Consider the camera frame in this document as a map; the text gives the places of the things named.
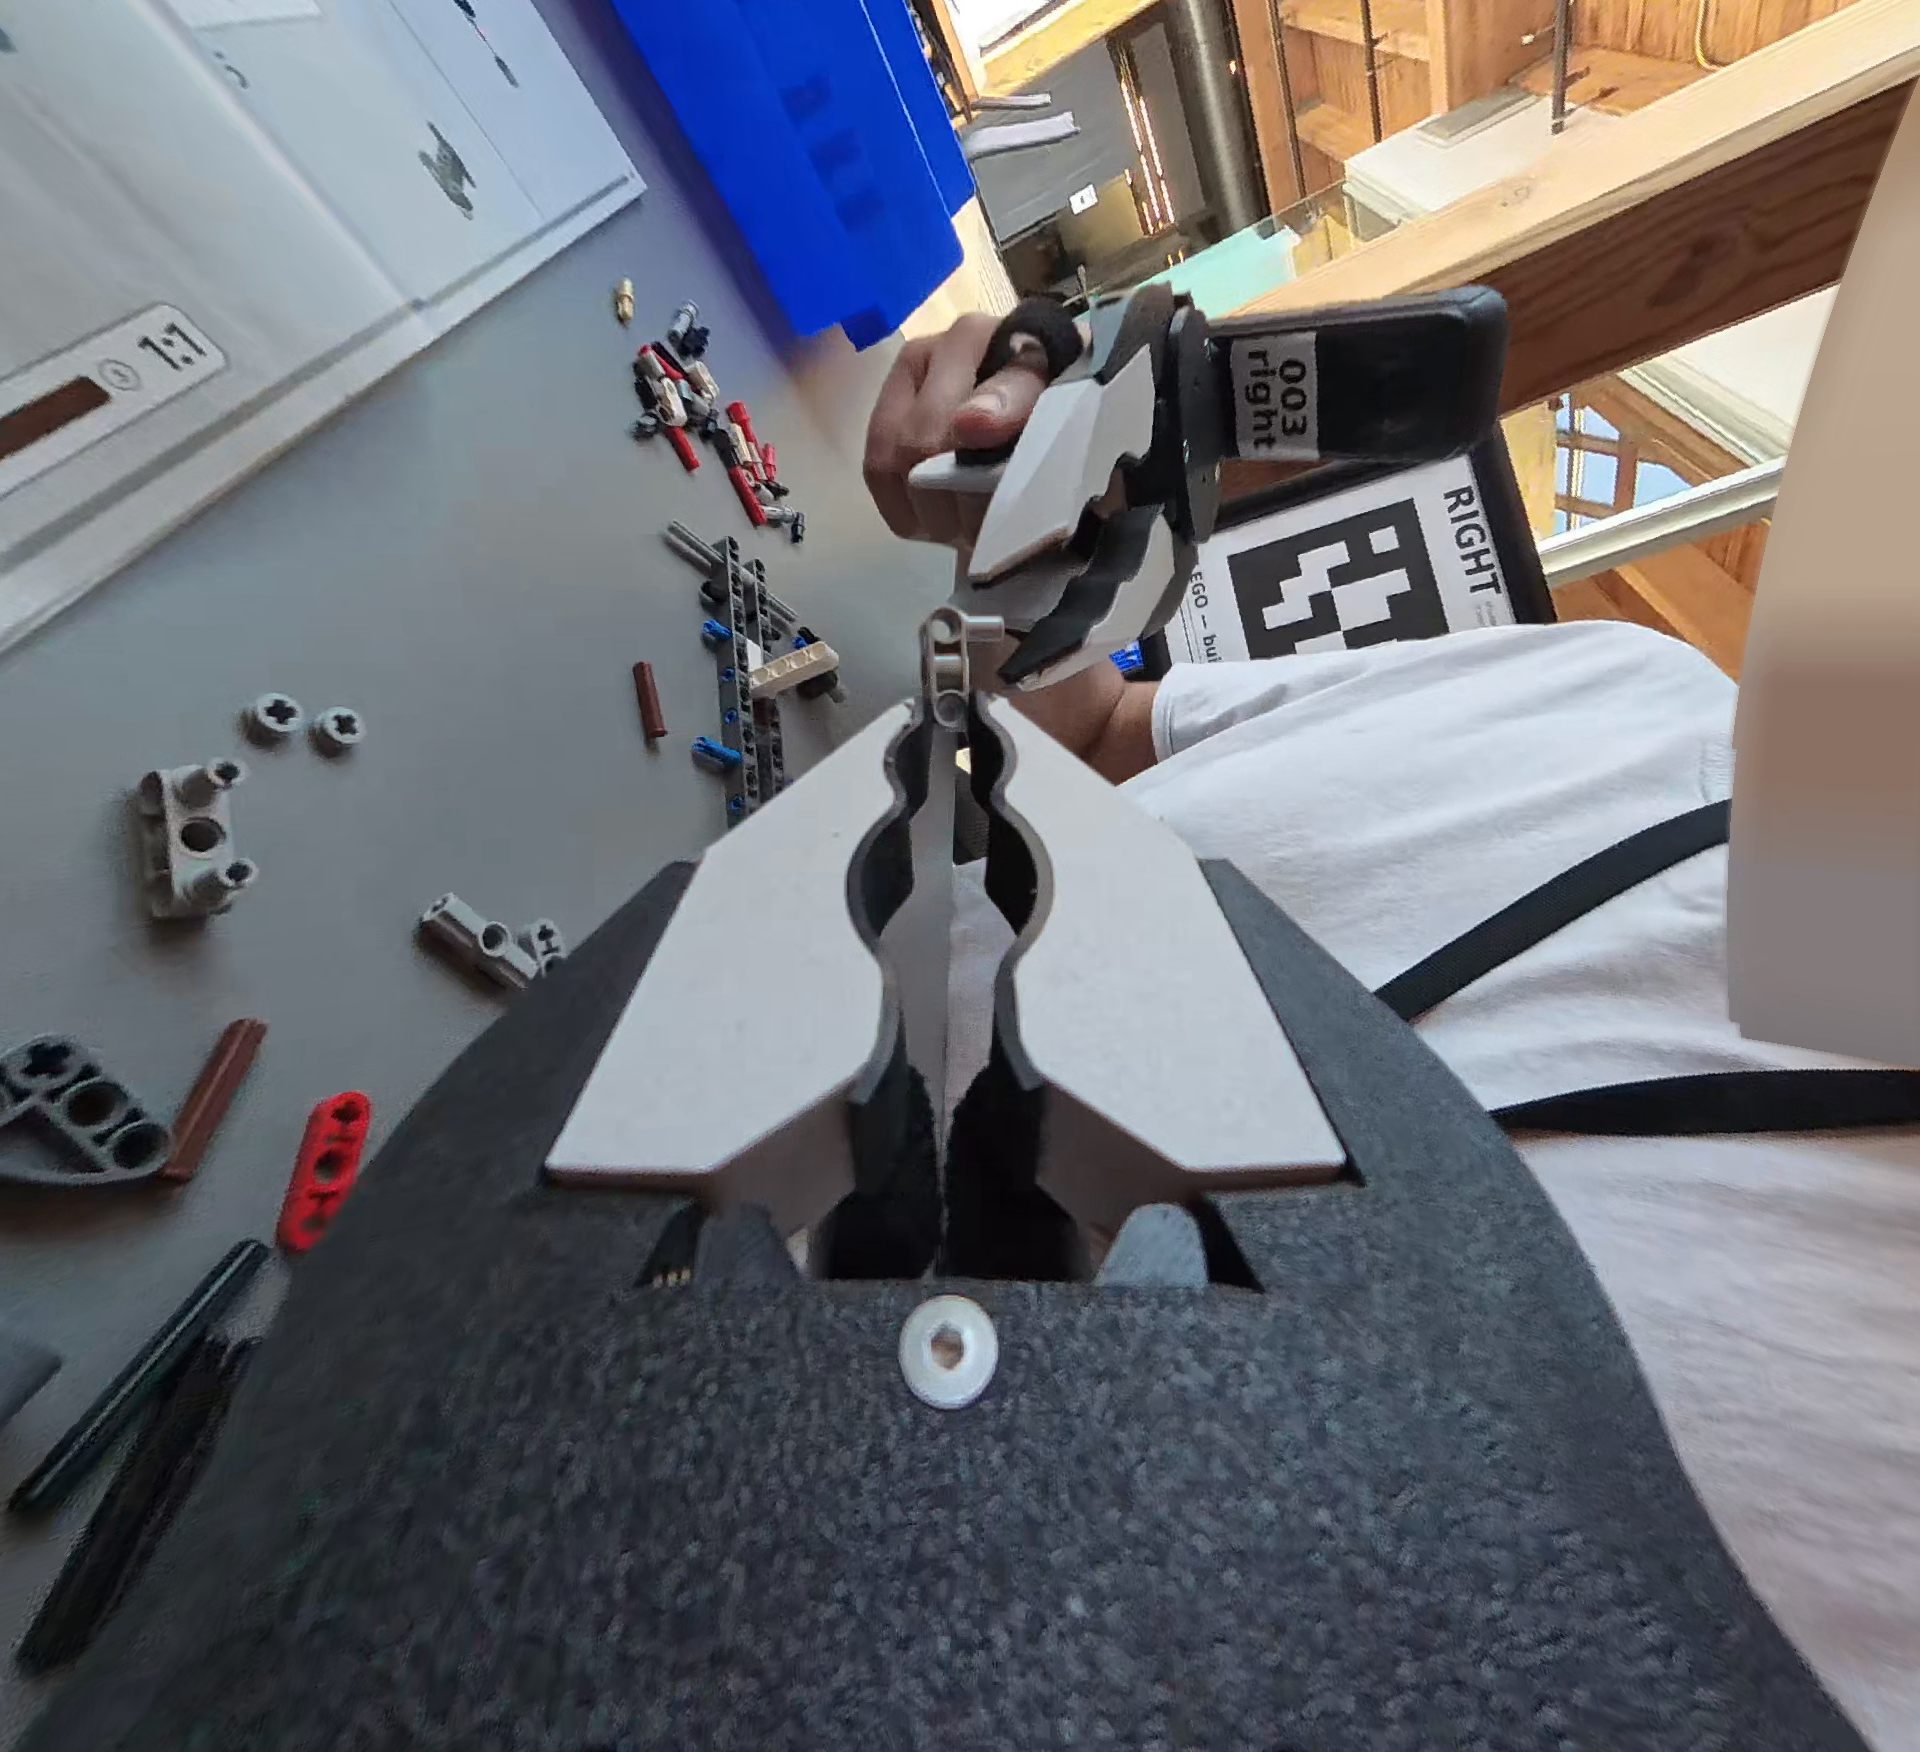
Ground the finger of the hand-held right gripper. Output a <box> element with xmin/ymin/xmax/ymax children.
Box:
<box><xmin>1002</xmin><ymin>498</ymin><xmax>1202</xmax><ymax>692</ymax></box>
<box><xmin>907</xmin><ymin>325</ymin><xmax>1165</xmax><ymax>583</ymax></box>

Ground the long brown lego axle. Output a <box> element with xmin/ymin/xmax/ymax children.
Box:
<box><xmin>163</xmin><ymin>1015</ymin><xmax>270</xmax><ymax>1183</ymax></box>

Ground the long black lego axle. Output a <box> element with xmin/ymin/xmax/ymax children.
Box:
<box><xmin>7</xmin><ymin>1238</ymin><xmax>273</xmax><ymax>1512</ymax></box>
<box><xmin>14</xmin><ymin>1338</ymin><xmax>259</xmax><ymax>1671</ymax></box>

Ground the large wooden ceiling beam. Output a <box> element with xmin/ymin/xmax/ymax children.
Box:
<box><xmin>1245</xmin><ymin>0</ymin><xmax>1920</xmax><ymax>412</ymax></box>

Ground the slim grey lego connector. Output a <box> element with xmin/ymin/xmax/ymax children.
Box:
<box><xmin>416</xmin><ymin>890</ymin><xmax>570</xmax><ymax>991</ymax></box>

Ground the grey metal duct pipe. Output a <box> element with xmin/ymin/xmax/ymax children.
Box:
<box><xmin>1162</xmin><ymin>0</ymin><xmax>1270</xmax><ymax>231</ymax></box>

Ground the pile of small lego pins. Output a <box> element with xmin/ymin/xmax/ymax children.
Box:
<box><xmin>631</xmin><ymin>304</ymin><xmax>812</xmax><ymax>542</ymax></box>

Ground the red short lego beam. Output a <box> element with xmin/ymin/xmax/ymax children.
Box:
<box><xmin>277</xmin><ymin>1092</ymin><xmax>373</xmax><ymax>1253</ymax></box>

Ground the black framed marker card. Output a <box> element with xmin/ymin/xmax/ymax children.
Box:
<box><xmin>1147</xmin><ymin>444</ymin><xmax>1555</xmax><ymax>682</ymax></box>

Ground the grey lego connector with pins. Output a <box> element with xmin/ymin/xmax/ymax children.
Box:
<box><xmin>138</xmin><ymin>758</ymin><xmax>260</xmax><ymax>921</ymax></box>

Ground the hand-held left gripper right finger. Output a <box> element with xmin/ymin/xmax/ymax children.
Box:
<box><xmin>967</xmin><ymin>694</ymin><xmax>1351</xmax><ymax>1212</ymax></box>

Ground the dark grey lego frame assembly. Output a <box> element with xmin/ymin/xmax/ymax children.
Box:
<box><xmin>667</xmin><ymin>521</ymin><xmax>850</xmax><ymax>828</ymax></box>

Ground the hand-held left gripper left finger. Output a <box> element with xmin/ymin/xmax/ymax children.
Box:
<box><xmin>544</xmin><ymin>697</ymin><xmax>924</xmax><ymax>1226</ymax></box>

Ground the person's right hand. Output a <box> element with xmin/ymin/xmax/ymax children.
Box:
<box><xmin>865</xmin><ymin>312</ymin><xmax>1052</xmax><ymax>552</ymax></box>

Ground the lego instruction booklet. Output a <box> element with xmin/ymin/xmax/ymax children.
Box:
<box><xmin>0</xmin><ymin>0</ymin><xmax>651</xmax><ymax>655</ymax></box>

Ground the blue plastic bin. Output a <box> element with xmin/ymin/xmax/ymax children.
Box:
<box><xmin>516</xmin><ymin>0</ymin><xmax>978</xmax><ymax>353</ymax></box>

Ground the person's right forearm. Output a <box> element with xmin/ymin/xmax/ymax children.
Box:
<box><xmin>1034</xmin><ymin>659</ymin><xmax>1167</xmax><ymax>788</ymax></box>

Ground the light grey lego connector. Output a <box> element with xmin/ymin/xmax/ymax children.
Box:
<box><xmin>915</xmin><ymin>605</ymin><xmax>1010</xmax><ymax>733</ymax></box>

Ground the person's white shirt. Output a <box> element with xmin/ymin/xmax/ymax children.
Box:
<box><xmin>1116</xmin><ymin>617</ymin><xmax>1920</xmax><ymax>1752</ymax></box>

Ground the black shoulder strap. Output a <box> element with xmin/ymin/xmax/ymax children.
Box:
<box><xmin>1485</xmin><ymin>1067</ymin><xmax>1920</xmax><ymax>1135</ymax></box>
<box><xmin>1373</xmin><ymin>798</ymin><xmax>1735</xmax><ymax>1025</ymax></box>

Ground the dark grey curved lego beam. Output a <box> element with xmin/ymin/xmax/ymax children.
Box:
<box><xmin>0</xmin><ymin>1033</ymin><xmax>178</xmax><ymax>1191</ymax></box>

